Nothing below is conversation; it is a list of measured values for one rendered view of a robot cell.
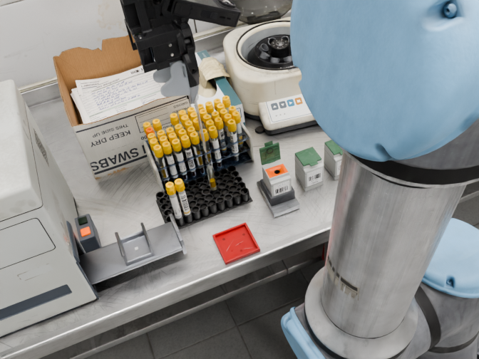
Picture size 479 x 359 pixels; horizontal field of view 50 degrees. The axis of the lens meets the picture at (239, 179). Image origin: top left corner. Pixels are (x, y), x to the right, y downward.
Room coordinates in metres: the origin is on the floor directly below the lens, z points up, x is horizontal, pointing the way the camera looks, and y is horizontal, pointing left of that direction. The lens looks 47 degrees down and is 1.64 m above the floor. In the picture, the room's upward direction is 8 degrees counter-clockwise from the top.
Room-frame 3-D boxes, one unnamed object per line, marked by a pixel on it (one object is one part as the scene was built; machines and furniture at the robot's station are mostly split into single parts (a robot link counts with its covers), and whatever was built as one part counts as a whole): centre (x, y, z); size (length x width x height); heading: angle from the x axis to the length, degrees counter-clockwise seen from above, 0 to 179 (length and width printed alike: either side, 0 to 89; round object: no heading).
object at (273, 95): (0.99, -0.14, 0.94); 0.30 x 0.24 x 0.12; 7
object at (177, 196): (0.68, 0.08, 0.93); 0.17 x 0.09 x 0.11; 106
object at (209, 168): (0.69, 0.05, 0.93); 0.01 x 0.01 x 0.10
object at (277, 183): (0.66, -0.07, 0.92); 0.05 x 0.04 x 0.06; 14
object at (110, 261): (0.55, 0.22, 0.92); 0.21 x 0.07 x 0.05; 106
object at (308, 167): (0.69, -0.14, 0.91); 0.05 x 0.04 x 0.07; 16
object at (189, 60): (0.66, 0.05, 1.22); 0.05 x 0.02 x 0.09; 17
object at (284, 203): (0.66, -0.07, 0.89); 0.09 x 0.05 x 0.04; 14
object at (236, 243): (0.56, 0.02, 0.88); 0.07 x 0.07 x 0.01; 16
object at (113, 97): (0.95, 0.23, 0.95); 0.29 x 0.25 x 0.15; 16
